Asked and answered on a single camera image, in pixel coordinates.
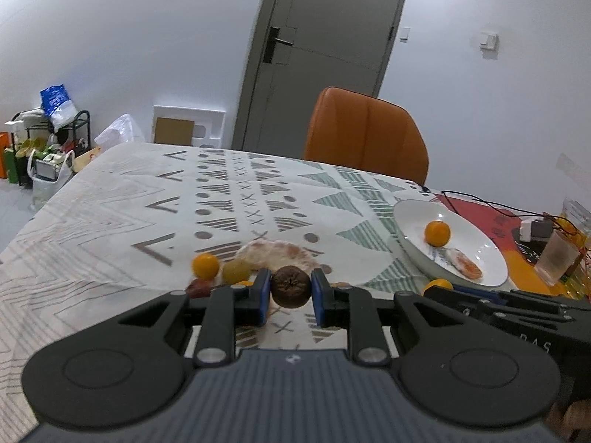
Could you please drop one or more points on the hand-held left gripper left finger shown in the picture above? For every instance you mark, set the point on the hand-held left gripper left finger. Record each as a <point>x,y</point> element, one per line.
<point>261,296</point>

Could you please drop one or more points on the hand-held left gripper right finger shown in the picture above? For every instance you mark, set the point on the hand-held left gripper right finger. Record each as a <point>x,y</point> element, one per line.
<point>319,299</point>

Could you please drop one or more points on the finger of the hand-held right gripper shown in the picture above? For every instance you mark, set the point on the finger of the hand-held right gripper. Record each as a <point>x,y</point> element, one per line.
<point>503,304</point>

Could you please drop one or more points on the brown wrinkled passion fruit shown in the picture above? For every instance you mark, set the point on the brown wrinkled passion fruit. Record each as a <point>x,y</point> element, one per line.
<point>289,286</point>

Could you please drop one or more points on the white oval plate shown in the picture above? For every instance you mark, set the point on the white oval plate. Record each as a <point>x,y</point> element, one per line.
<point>466,235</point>

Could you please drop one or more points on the person's right hand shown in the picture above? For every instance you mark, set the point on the person's right hand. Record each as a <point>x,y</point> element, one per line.
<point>575,421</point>

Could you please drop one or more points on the yellow green round fruit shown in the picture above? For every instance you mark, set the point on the yellow green round fruit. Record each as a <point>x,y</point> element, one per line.
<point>236,271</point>

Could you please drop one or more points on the red date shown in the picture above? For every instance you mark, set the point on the red date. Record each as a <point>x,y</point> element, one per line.
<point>198,289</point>

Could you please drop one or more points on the clear plastic cup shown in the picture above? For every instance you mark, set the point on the clear plastic cup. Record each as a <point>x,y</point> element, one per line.
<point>556,258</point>

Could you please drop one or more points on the white power adapter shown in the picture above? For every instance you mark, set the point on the white power adapter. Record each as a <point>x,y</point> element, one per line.
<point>538,230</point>

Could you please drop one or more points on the red patterned mat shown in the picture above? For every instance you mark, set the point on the red patterned mat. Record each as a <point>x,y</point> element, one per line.
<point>489,221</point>

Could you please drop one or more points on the yellow packet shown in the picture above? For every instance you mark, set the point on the yellow packet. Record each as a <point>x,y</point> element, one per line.
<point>577,214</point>

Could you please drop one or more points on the patterned white tablecloth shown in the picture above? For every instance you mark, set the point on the patterned white tablecloth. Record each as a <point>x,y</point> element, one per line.
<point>115,240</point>

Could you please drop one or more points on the orange leather chair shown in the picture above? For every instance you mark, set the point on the orange leather chair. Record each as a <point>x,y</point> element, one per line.
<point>364,134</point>

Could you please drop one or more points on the white foam packaging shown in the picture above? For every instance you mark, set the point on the white foam packaging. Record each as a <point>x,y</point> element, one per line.
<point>210,122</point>

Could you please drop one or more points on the brown cardboard sheet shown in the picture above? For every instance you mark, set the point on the brown cardboard sheet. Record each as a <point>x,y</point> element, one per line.
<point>174,131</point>

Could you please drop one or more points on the clear plastic bag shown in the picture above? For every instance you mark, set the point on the clear plastic bag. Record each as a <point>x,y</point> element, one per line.
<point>121,133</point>

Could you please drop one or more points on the brown paper bag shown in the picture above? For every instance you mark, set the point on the brown paper bag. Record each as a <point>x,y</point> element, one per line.
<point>87,157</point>

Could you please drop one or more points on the white tote bag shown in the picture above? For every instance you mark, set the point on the white tote bag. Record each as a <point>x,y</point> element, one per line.
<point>46,184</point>

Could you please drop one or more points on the black shoe rack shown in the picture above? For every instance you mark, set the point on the black shoe rack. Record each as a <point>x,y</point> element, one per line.
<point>78,129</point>

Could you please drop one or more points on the grey door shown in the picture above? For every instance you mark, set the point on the grey door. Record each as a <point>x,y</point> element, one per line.
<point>332,32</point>

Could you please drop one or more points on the blue white plastic bag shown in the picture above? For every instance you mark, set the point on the blue white plastic bag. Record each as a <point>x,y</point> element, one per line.
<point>57,104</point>

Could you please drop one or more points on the green box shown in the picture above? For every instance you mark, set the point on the green box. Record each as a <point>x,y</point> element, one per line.
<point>11,165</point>

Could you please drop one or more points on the orange box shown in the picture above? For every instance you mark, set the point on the orange box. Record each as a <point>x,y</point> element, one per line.
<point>3,154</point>

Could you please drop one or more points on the wide white wall switch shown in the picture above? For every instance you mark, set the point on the wide white wall switch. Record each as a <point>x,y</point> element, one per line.
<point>488,39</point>

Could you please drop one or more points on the small white wall switch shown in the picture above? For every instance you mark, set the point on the small white wall switch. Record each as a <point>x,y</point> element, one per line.
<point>404,34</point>

